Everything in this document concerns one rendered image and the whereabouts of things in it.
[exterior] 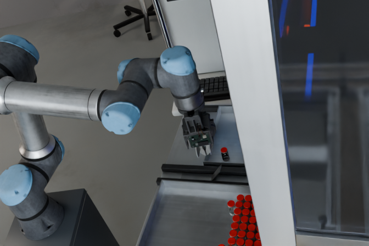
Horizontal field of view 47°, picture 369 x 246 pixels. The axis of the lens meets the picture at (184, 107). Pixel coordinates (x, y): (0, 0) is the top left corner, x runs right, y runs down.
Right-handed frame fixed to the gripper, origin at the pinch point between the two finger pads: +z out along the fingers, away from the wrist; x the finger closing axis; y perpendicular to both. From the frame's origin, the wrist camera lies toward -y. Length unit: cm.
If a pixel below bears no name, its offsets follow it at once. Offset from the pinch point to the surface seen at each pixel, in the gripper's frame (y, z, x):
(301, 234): 43, -19, 18
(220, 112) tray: -28.8, 12.5, 4.9
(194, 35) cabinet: -66, 1, 0
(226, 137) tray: -17.1, 13.4, 5.7
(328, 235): 44, -19, 23
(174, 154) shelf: -13.9, 13.6, -12.3
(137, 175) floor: -87, 101, -58
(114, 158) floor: -106, 101, -74
